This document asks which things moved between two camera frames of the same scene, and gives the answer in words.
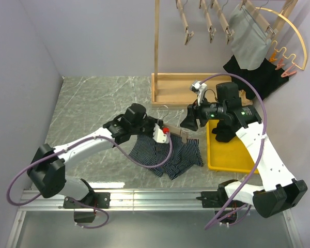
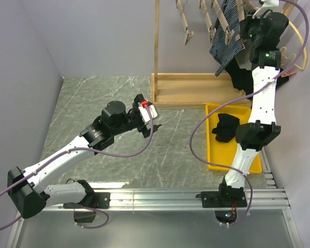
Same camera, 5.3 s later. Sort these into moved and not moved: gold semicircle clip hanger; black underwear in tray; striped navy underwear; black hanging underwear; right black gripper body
Moved: right black gripper body; striped navy underwear
Not moved: black hanging underwear; gold semicircle clip hanger; black underwear in tray
